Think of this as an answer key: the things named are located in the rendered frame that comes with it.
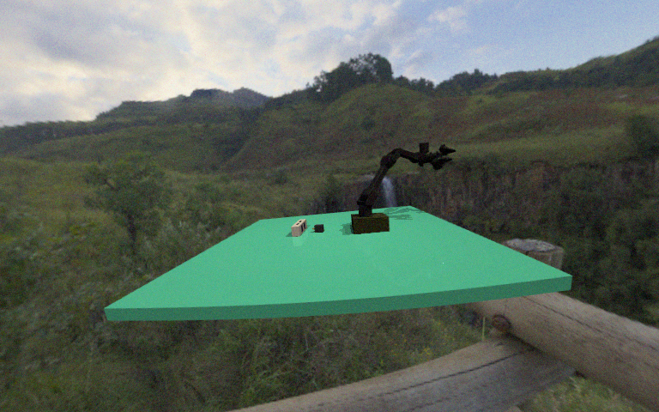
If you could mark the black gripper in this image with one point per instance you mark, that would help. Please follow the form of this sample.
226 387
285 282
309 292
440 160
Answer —
436 159

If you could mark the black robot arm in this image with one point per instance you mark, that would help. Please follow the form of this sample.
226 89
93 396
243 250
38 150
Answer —
370 194

